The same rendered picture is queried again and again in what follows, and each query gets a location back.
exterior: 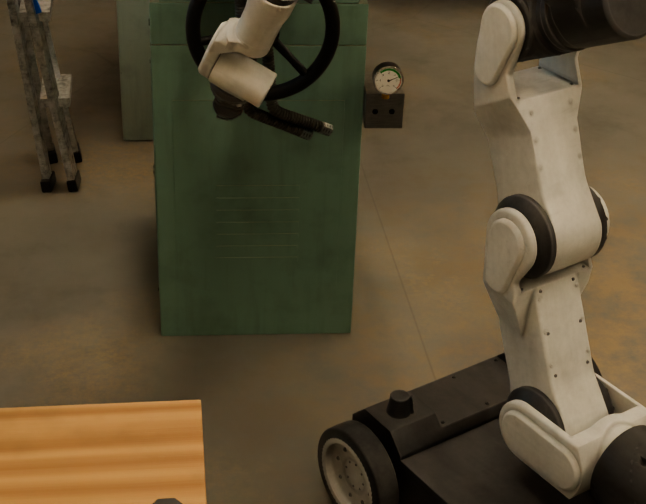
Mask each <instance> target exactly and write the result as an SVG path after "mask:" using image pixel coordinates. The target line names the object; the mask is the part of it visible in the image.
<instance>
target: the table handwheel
mask: <svg viewBox="0 0 646 504"><path fill-rule="evenodd" d="M206 2H207V0H190V3H189V6H188V10H187V14H186V23H185V31H186V39H187V44H188V48H189V51H190V54H191V56H192V58H193V60H194V62H195V64H196V65H197V67H199V64H200V62H201V60H202V58H203V56H204V54H205V49H204V46H205V45H209V43H210V41H211V39H212V37H213V35H209V36H203V37H201V31H200V25H201V17H202V13H203V10H204V7H205V4H206ZM319 2H320V4H321V6H322V9H323V12H324V16H325V37H324V41H323V45H322V48H321V50H320V52H319V54H318V56H317V57H316V59H315V60H314V62H313V63H312V64H311V65H310V67H309V68H308V69H306V68H305V66H304V65H303V64H302V63H301V62H300V61H299V60H298V59H297V58H296V57H295V56H294V55H293V54H292V53H291V52H290V51H289V50H288V49H287V47H286V46H285V45H284V44H283V43H282V42H281V41H280V39H279V35H280V31H279V33H278V35H277V37H276V38H275V40H274V42H273V44H272V46H273V47H274V48H275V49H276V50H277V51H278V52H279V53H280V54H281V55H282V56H283V57H284V58H285V59H286V60H287V61H288V62H289V63H290V64H291V65H292V66H293V67H294V68H295V70H296V71H297V72H298V73H299V74H300V75H299V76H297V77H296V78H294V79H292V80H290V81H288V82H285V83H282V84H278V85H274V86H272V88H270V90H269V91H268V93H267V96H266V97H265V98H264V100H263V101H272V100H278V99H283V98H286V97H289V96H292V95H294V94H297V93H299V92H301V91H302V90H304V89H306V88H307V87H309V86H310V85H311V84H313V83H314V82H315V81H316V80H317V79H318V78H319V77H320V76H321V75H322V74H323V73H324V71H325V70H326V69H327V67H328V66H329V64H330V63H331V61H332V59H333V57H334V55H335V52H336V49H337V46H338V43H339V37H340V16H339V11H338V7H337V4H336V1H335V0H319Z"/></svg>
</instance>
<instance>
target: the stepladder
mask: <svg viewBox="0 0 646 504"><path fill-rule="evenodd" d="M6 1H7V6H8V11H9V16H10V21H11V26H12V31H13V36H14V41H15V46H16V51H17V56H18V61H19V66H20V71H21V76H22V81H23V86H24V91H25V96H26V101H27V106H28V110H29V115H30V120H31V125H32V130H33V135H34V140H35V145H36V150H37V155H38V160H39V165H40V170H41V175H42V179H41V182H40V184H41V189H42V192H43V193H46V192H52V190H53V188H54V185H55V183H56V176H55V172H54V171H51V167H50V164H53V163H58V158H57V153H56V149H55V146H54V143H53V142H52V137H51V132H50V127H49V122H48V117H47V112H46V107H50V111H51V115H52V119H53V124H54V128H55V132H56V136H57V140H58V144H59V148H60V153H61V157H62V161H63V165H64V169H65V173H66V177H67V181H66V183H67V187H68V191H69V192H74V191H78V189H79V186H80V183H81V176H80V172H79V170H77V167H76V163H79V162H82V156H81V151H80V147H79V143H78V142H77V141H76V137H75V133H74V129H73V125H72V120H71V116H70V112H69V108H68V107H70V104H71V92H72V74H60V70H59V66H58V61H57V57H56V53H55V49H54V45H53V40H52V36H51V32H50V28H49V24H48V21H51V13H52V6H53V0H6ZM29 24H30V26H29ZM30 28H31V31H30ZM31 33H32V36H31ZM32 37H33V41H34V45H35V49H36V53H37V57H38V62H39V66H40V70H41V74H42V85H41V81H40V76H39V71H38V66H37V61H36V56H35V51H34V46H33V41H32Z"/></svg>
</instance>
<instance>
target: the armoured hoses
mask: <svg viewBox="0 0 646 504"><path fill-rule="evenodd" d="M234 2H235V9H236V10H235V12H236V13H235V15H236V17H235V18H240V17H241V15H242V13H243V11H244V9H245V6H246V3H247V0H234ZM273 50H274V49H273V46H271V48H270V50H269V52H268V53H267V55H265V56H264V57H262V58H263V59H262V61H263V62H262V64H263V66H265V67H266V68H268V69H270V70H271V71H273V72H275V65H274V63H275V62H274V55H273V54H274V52H273ZM265 102H266V106H267V109H268V110H269V113H268V112H267V111H266V112H265V111H264V110H262V109H259V108H257V107H255V106H254V105H252V104H251V103H249V102H248V103H247V104H245V105H244V108H243V111H244V113H245V114H247V116H249V117H250V118H252V119H254V120H257V121H259V122H262V123H265V124H267V125H270V126H273V127H276V128H278V129H281V130H284V131H286V132H289V133H290V134H293V135H297V136H298V137H300V138H303V139H305V140H311V138H312V136H313V131H315V132H318V133H320V134H323V135H326V136H330V135H331V133H332V131H333V125H332V124H329V123H326V122H322V121H319V120H317V119H314V118H311V117H309V116H306V115H303V114H300V113H297V112H294V111H290V110H287V109H285V108H282V107H281V106H279V104H278V100H272V101H265Z"/></svg>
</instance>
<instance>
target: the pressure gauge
mask: <svg viewBox="0 0 646 504"><path fill-rule="evenodd" d="M399 76H400V77H399ZM396 77H398V78H396ZM394 78H395V79H394ZM372 79H373V84H374V87H375V89H376V90H377V91H378V92H379V93H381V94H382V98H383V99H389V95H392V94H395V93H396V92H398V91H399V90H400V89H401V88H402V86H403V83H404V76H403V74H402V72H401V69H400V67H399V66H398V65H397V64H395V63H393V62H383V63H380V64H379V65H377V66H376V67H375V69H374V71H373V73H372ZM388 79H389V80H391V79H393V80H391V81H390V82H388V81H387V80H388Z"/></svg>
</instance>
